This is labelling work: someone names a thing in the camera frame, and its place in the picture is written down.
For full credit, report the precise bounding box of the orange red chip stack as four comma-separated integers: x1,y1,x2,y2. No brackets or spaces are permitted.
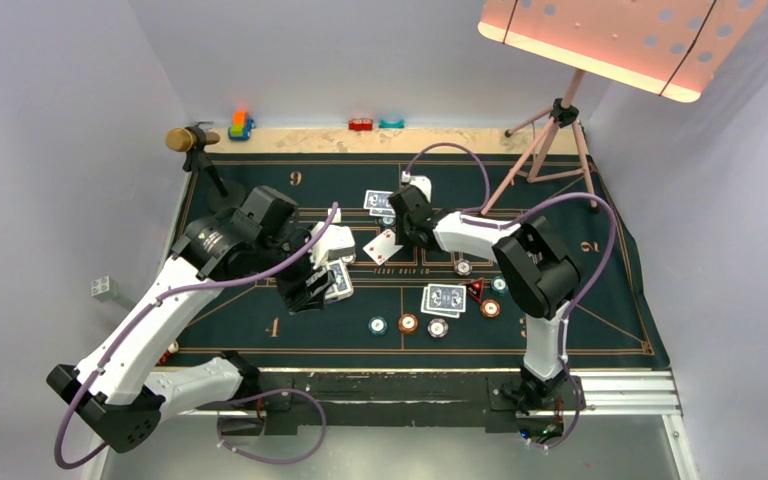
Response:
398,313,419,335

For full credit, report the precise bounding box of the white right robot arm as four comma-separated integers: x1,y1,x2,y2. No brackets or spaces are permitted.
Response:
388,185,582,412

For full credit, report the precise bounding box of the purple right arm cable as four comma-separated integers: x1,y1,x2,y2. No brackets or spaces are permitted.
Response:
403,142,618,450

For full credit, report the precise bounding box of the pink blue chip stack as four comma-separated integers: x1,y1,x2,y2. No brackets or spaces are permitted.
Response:
427,318,449,339

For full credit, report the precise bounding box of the blue back playing card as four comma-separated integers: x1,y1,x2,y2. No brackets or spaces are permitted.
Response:
369,208,396,218

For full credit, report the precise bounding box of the grey lego brick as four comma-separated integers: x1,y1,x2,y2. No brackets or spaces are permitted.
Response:
91,276,119,302

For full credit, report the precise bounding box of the pink music stand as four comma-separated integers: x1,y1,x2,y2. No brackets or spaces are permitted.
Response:
477,0,768,213

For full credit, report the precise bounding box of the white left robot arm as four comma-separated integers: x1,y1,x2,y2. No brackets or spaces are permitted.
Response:
47,186,338,453

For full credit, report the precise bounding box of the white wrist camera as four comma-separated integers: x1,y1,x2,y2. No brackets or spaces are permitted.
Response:
400,171,432,201
311,208,356,269

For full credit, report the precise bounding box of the green blue chip stack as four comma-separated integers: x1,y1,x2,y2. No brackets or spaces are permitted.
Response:
368,316,388,336

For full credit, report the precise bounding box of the teal toy block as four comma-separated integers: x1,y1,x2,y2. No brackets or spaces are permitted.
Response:
378,116,405,129

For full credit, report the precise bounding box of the four of diamonds card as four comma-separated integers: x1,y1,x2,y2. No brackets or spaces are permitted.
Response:
363,229,402,266

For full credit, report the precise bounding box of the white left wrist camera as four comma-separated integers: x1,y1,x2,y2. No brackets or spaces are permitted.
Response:
311,208,356,269

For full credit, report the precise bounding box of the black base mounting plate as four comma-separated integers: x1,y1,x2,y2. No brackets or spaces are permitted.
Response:
196,368,586,435

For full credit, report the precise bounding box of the blue white card deck box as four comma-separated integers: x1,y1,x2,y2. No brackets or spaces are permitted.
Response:
306,259,354,304

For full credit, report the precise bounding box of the red black all-in triangle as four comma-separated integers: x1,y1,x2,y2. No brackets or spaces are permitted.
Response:
465,278,484,303

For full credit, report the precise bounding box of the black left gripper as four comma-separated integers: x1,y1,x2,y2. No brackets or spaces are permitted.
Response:
253,223,335,311

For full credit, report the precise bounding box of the dark green poker mat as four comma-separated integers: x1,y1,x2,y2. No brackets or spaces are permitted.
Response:
173,153,670,370

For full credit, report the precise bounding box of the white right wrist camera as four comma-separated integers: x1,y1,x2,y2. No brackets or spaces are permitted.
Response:
400,171,432,201

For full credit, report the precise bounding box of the orange green toy block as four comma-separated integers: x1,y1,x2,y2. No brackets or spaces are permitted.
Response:
227,110,255,141

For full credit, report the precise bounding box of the gold microphone on stand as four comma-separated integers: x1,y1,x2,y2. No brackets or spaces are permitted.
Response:
165,122,246,212

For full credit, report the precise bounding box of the red toy block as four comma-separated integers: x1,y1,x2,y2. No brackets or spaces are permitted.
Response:
347,117,375,131

